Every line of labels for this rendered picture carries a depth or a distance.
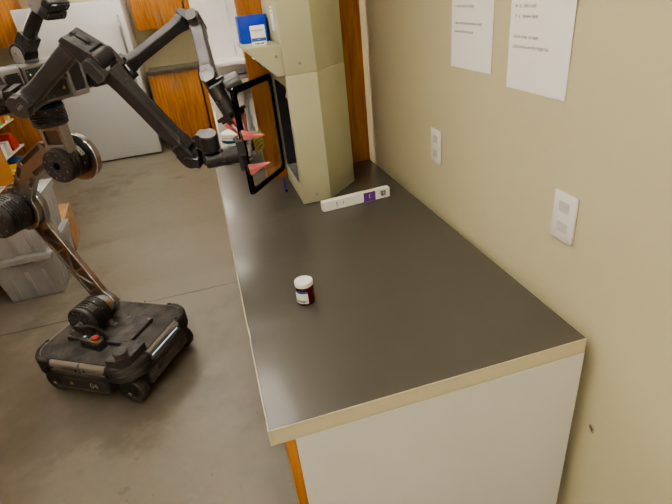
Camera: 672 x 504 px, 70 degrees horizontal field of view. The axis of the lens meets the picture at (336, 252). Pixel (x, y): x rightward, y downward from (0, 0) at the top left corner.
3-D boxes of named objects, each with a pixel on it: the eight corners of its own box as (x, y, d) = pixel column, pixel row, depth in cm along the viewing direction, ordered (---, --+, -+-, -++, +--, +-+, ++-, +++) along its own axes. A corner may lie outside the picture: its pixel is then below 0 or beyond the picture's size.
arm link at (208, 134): (195, 151, 165) (184, 166, 160) (187, 122, 157) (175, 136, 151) (228, 156, 163) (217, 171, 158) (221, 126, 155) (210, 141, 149)
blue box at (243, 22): (265, 39, 183) (261, 13, 179) (269, 41, 174) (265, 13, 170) (239, 42, 181) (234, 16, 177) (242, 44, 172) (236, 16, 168)
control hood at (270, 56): (270, 66, 190) (266, 38, 185) (285, 76, 162) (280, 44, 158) (241, 70, 188) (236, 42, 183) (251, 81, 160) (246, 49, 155)
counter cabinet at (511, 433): (348, 267, 324) (334, 135, 281) (542, 577, 149) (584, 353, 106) (249, 290, 311) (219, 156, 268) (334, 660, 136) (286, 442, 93)
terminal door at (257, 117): (285, 168, 209) (270, 72, 190) (252, 196, 184) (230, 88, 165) (284, 168, 209) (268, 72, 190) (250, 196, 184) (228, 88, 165)
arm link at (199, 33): (196, 33, 207) (183, 11, 198) (208, 27, 207) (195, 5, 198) (212, 99, 186) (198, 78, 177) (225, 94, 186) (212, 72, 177)
